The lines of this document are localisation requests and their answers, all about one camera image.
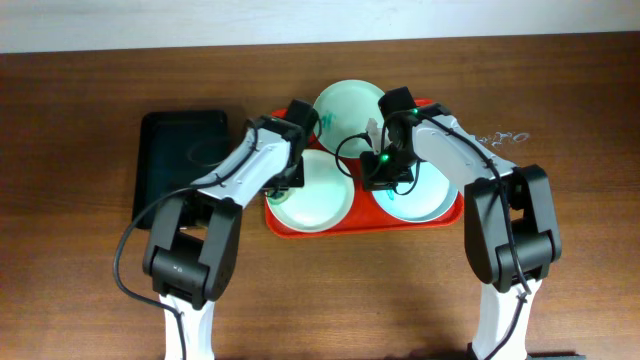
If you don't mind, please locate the green yellow sponge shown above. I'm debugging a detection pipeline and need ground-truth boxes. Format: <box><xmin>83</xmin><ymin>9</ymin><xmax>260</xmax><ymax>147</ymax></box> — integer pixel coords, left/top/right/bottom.
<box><xmin>265</xmin><ymin>190</ymin><xmax>290</xmax><ymax>204</ymax></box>

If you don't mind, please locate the white plate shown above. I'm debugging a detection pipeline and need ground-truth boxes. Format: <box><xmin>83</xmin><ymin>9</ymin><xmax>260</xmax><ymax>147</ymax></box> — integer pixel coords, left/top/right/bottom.
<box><xmin>266</xmin><ymin>149</ymin><xmax>355</xmax><ymax>233</ymax></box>

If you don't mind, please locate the light blue plate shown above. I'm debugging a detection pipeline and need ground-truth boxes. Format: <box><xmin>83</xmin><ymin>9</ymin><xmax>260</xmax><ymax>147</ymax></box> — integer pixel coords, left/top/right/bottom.
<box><xmin>372</xmin><ymin>162</ymin><xmax>458</xmax><ymax>223</ymax></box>

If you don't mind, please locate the mint green plate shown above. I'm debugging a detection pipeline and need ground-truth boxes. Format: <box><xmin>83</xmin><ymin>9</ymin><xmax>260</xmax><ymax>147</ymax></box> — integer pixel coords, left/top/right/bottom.
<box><xmin>313</xmin><ymin>80</ymin><xmax>384</xmax><ymax>159</ymax></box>

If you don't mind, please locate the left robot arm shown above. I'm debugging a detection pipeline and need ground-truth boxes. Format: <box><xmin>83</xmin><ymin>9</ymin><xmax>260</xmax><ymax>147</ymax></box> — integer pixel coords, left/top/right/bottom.
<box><xmin>142</xmin><ymin>100</ymin><xmax>319</xmax><ymax>359</ymax></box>

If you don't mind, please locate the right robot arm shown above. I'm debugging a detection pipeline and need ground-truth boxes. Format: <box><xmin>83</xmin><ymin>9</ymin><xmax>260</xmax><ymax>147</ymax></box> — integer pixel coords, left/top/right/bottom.
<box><xmin>360</xmin><ymin>87</ymin><xmax>562</xmax><ymax>359</ymax></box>

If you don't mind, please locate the red plastic tray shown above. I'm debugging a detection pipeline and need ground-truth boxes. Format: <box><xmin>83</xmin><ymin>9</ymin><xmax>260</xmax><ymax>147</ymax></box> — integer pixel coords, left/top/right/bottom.
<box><xmin>263</xmin><ymin>98</ymin><xmax>465</xmax><ymax>240</ymax></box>

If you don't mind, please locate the black plastic tray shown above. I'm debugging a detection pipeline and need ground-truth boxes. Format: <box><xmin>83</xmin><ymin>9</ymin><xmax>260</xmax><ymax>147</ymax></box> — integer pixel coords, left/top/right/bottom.
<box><xmin>132</xmin><ymin>110</ymin><xmax>231</xmax><ymax>216</ymax></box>

